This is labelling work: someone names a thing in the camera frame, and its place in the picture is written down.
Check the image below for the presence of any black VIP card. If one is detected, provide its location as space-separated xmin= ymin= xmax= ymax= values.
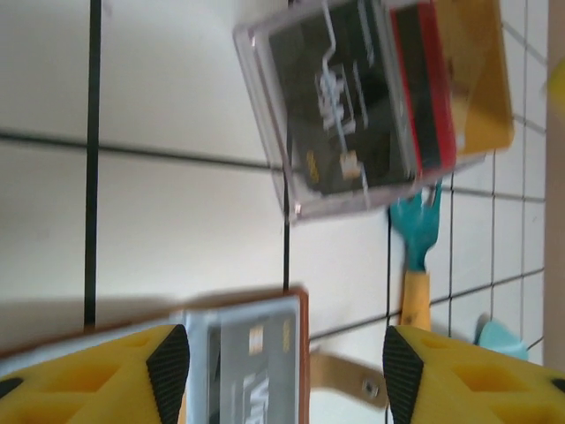
xmin=267 ymin=2 xmax=418 ymax=200
xmin=218 ymin=308 xmax=299 ymax=424

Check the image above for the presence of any gold card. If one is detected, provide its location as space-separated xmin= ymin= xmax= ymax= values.
xmin=434 ymin=0 xmax=516 ymax=156

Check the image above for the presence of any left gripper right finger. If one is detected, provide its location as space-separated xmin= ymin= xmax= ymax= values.
xmin=382 ymin=325 xmax=565 ymax=424

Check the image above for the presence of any red card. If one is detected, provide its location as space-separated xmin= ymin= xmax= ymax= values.
xmin=388 ymin=2 xmax=458 ymax=172

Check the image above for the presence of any clear acrylic card box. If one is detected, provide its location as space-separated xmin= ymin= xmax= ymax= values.
xmin=232 ymin=0 xmax=492 ymax=227

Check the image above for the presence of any teal garden rake wooden handle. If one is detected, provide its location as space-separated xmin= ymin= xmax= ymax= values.
xmin=389 ymin=179 xmax=445 ymax=331

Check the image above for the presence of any teal garden trowel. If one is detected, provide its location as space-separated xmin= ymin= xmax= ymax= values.
xmin=478 ymin=318 xmax=531 ymax=361

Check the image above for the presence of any brown leather card holder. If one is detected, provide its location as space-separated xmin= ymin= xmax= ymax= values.
xmin=0 ymin=285 xmax=390 ymax=424

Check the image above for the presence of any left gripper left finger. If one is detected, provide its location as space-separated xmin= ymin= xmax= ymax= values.
xmin=0 ymin=324 xmax=191 ymax=424

